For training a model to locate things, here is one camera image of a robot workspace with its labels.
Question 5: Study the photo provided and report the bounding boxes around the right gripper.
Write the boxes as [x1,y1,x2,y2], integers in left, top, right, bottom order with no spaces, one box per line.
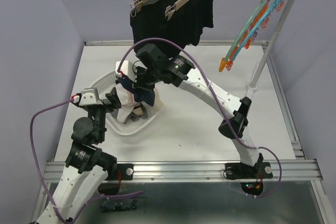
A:
[128,66,161,92]

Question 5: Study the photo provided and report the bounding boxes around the white underwear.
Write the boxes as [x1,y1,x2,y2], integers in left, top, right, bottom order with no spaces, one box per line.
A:
[115,84,164,123]

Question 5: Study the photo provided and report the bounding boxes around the navy blue underwear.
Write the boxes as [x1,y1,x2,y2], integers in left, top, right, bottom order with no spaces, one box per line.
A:
[118,77,155,106]

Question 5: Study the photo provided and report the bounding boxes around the grey striped underwear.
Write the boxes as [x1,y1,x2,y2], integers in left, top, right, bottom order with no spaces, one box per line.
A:
[123,115,148,127]

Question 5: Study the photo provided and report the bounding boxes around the black underwear beige waistband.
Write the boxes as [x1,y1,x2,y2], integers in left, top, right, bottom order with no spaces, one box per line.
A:
[132,106,145,116]

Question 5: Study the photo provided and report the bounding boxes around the black shorts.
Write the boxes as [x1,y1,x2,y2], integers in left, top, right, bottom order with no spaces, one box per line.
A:
[152,0,214,48]
[130,0,177,42]

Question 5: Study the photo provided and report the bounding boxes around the green plastic clip hanger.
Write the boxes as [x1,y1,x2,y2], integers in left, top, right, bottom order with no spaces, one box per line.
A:
[218,0,270,72]

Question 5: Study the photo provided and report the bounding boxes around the blue plastic clip hanger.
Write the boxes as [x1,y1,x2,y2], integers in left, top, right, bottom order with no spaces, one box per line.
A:
[230,0,287,70]

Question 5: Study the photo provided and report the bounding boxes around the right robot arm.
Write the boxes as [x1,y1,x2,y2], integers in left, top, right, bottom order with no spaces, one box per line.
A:
[135,44,273,180]

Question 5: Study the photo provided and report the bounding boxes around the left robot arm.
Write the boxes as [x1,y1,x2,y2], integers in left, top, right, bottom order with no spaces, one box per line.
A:
[36,88,121,223]

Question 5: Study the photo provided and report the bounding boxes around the white perforated plastic basket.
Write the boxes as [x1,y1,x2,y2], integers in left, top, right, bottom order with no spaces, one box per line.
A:
[91,71,162,136]

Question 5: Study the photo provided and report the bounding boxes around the black eyeglasses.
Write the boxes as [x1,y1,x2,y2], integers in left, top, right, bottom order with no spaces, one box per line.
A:
[100,200,138,213]

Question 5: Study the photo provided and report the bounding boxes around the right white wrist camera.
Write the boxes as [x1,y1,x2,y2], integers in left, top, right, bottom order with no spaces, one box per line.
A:
[115,60,137,82]

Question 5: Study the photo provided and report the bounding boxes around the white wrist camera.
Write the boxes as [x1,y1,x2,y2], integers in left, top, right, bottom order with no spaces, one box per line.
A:
[71,88,102,107]
[115,60,137,82]

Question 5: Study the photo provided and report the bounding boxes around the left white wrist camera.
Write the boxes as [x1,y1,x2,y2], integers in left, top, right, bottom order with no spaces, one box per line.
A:
[71,88,102,107]

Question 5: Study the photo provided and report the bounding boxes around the aluminium mounting rail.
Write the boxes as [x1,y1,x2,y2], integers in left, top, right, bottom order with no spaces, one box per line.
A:
[43,159,322,183]

